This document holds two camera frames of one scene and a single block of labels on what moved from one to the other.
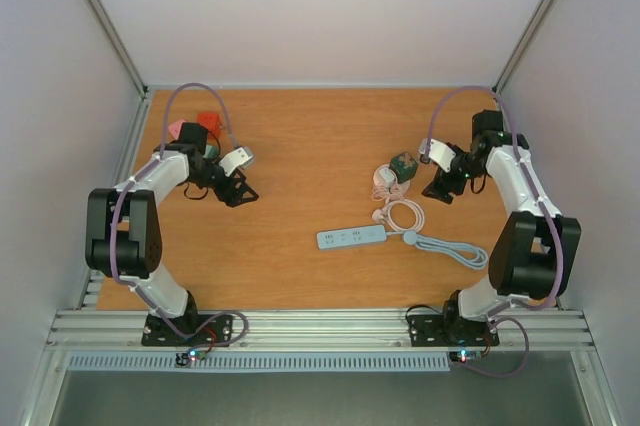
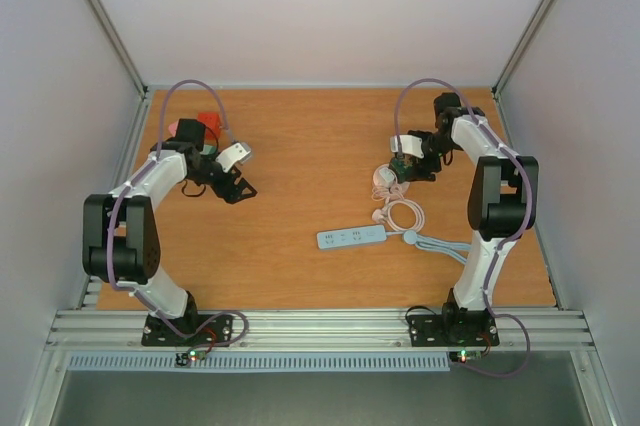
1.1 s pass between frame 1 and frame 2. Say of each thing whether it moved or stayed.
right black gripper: moved
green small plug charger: stayed
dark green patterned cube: stayed
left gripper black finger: stayed
